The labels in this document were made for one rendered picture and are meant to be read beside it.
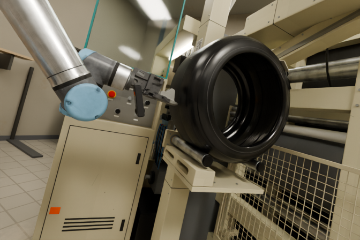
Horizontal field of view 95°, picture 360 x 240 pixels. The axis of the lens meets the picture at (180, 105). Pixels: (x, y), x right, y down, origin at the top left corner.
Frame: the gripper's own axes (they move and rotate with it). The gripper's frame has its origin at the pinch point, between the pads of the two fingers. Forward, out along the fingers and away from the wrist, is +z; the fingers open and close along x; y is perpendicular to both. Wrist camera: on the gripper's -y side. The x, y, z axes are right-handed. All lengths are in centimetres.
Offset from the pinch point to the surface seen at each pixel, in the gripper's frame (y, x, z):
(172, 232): -68, 26, 36
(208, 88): 8.8, -11.7, 5.7
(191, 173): -22.3, -8.2, 12.4
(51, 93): -35, 324, -123
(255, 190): -23, -11, 45
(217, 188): -24.8, -10.6, 24.2
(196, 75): 11.9, -9.0, 0.7
